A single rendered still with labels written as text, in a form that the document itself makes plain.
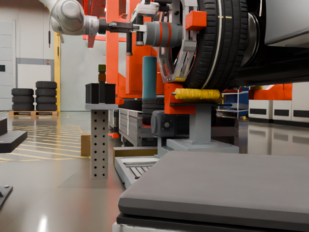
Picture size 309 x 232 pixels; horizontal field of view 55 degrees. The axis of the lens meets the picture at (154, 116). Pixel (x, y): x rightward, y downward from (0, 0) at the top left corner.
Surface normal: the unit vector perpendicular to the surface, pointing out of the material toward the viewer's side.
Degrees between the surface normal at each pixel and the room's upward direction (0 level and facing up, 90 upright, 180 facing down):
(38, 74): 90
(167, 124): 90
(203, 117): 90
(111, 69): 90
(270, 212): 68
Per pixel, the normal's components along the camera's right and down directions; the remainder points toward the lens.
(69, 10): 0.36, 0.13
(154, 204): -0.20, -0.34
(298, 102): -0.96, 0.00
